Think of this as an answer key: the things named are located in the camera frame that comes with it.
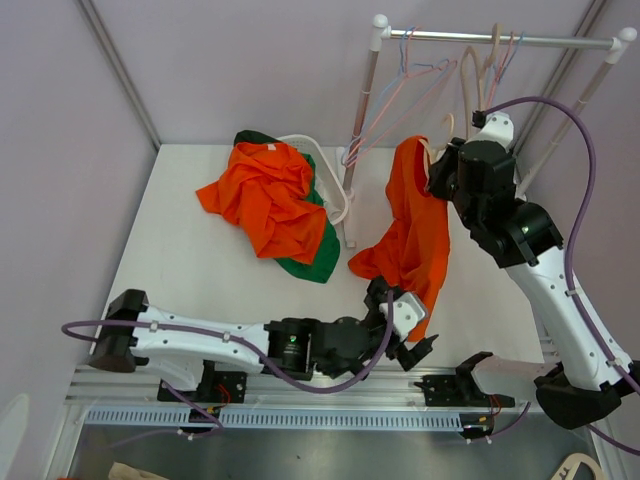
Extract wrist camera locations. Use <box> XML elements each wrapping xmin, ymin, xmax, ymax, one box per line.
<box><xmin>379</xmin><ymin>292</ymin><xmax>428</xmax><ymax>341</ymax></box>
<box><xmin>467</xmin><ymin>111</ymin><xmax>515</xmax><ymax>150</ymax></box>

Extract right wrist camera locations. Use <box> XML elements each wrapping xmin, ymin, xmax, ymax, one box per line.
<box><xmin>467</xmin><ymin>111</ymin><xmax>515</xmax><ymax>150</ymax></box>

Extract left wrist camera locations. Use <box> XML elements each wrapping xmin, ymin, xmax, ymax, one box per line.
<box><xmin>379</xmin><ymin>292</ymin><xmax>428</xmax><ymax>341</ymax></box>

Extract white clothes rack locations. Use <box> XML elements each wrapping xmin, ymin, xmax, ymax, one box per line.
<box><xmin>337</xmin><ymin>13</ymin><xmax>639</xmax><ymax>250</ymax></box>

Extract dark green pink raglan shirt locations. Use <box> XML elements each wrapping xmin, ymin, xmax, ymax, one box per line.
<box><xmin>233</xmin><ymin>130</ymin><xmax>279</xmax><ymax>146</ymax></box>

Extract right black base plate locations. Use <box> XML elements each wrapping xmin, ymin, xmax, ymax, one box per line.
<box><xmin>413</xmin><ymin>374</ymin><xmax>516</xmax><ymax>408</ymax></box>

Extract white perforated plastic basket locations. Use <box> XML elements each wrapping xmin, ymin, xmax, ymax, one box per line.
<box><xmin>279</xmin><ymin>134</ymin><xmax>349</xmax><ymax>225</ymax></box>

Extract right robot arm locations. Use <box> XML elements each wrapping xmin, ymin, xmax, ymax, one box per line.
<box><xmin>427</xmin><ymin>138</ymin><xmax>639</xmax><ymax>430</ymax></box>

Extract pink wire hanger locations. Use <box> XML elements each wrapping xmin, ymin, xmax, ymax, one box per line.
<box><xmin>487</xmin><ymin>33</ymin><xmax>515</xmax><ymax>106</ymax></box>

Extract blue wire hanger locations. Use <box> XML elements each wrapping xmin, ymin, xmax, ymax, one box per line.
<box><xmin>495</xmin><ymin>32</ymin><xmax>526</xmax><ymax>85</ymax></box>

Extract orange t shirt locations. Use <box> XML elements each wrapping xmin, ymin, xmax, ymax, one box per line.
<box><xmin>348</xmin><ymin>136</ymin><xmax>450</xmax><ymax>314</ymax></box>
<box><xmin>196</xmin><ymin>142</ymin><xmax>328</xmax><ymax>265</ymax></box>

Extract blue pink empty hangers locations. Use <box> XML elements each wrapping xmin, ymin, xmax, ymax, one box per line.
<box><xmin>340</xmin><ymin>26</ymin><xmax>458</xmax><ymax>167</ymax></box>

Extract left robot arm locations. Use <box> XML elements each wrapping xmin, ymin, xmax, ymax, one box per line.
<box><xmin>88</xmin><ymin>277</ymin><xmax>435</xmax><ymax>401</ymax></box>

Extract aluminium frame rail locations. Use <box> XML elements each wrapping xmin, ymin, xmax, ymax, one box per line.
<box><xmin>63</xmin><ymin>355</ymin><xmax>551</xmax><ymax>416</ymax></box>

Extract beige wooden hanger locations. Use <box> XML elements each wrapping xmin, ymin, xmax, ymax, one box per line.
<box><xmin>459</xmin><ymin>23</ymin><xmax>502</xmax><ymax>139</ymax></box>
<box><xmin>419</xmin><ymin>113</ymin><xmax>455</xmax><ymax>169</ymax></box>

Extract white slotted cable duct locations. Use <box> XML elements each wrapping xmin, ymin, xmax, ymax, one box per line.
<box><xmin>85</xmin><ymin>406</ymin><xmax>463</xmax><ymax>433</ymax></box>

